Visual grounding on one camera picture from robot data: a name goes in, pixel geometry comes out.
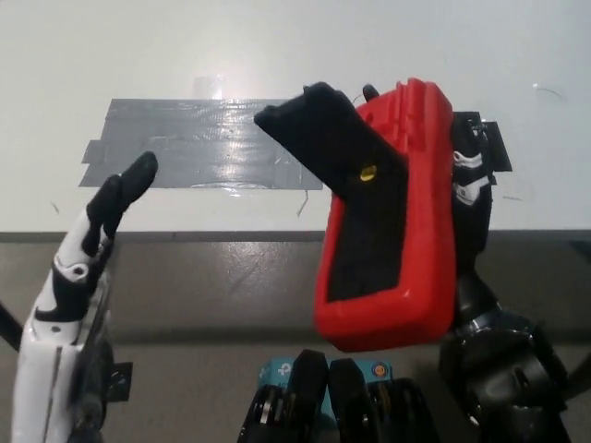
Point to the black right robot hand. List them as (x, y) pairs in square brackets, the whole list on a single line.
[(473, 221)]

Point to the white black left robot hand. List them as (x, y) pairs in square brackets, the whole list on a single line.
[(41, 360)]

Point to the red multimeter with black stand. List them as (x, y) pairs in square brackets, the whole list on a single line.
[(415, 221)]

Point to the black tape patch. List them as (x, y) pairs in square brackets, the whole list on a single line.
[(502, 152)]

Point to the grey duct tape patch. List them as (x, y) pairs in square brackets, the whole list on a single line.
[(208, 138)]

